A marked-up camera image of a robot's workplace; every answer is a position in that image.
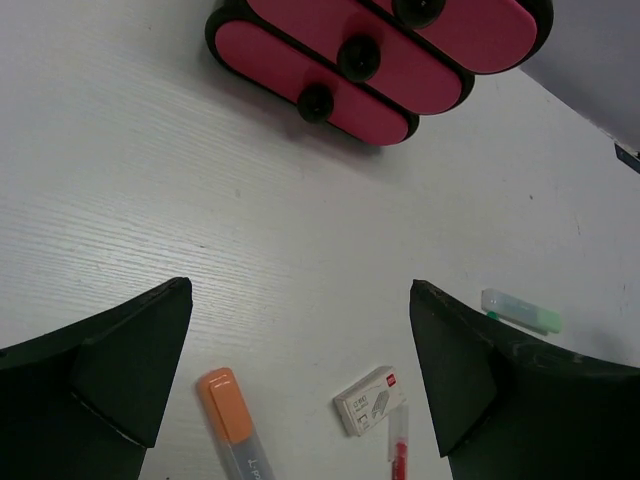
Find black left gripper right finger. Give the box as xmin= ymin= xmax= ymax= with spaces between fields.
xmin=409 ymin=280 xmax=639 ymax=479

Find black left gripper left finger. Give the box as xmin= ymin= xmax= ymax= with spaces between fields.
xmin=1 ymin=277 xmax=193 ymax=479

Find green highlighter marker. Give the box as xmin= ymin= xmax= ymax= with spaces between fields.
xmin=481 ymin=289 xmax=563 ymax=334

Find orange cap highlighter marker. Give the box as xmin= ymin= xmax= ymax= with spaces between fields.
xmin=196 ymin=367 xmax=275 ymax=480

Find black drawer cabinet pink drawers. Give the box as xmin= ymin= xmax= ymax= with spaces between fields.
xmin=204 ymin=0 xmax=554 ymax=147

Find red gel pen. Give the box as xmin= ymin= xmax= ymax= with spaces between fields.
xmin=388 ymin=404 xmax=409 ymax=480

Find blue label sticker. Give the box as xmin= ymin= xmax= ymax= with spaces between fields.
xmin=614 ymin=143 xmax=640 ymax=173

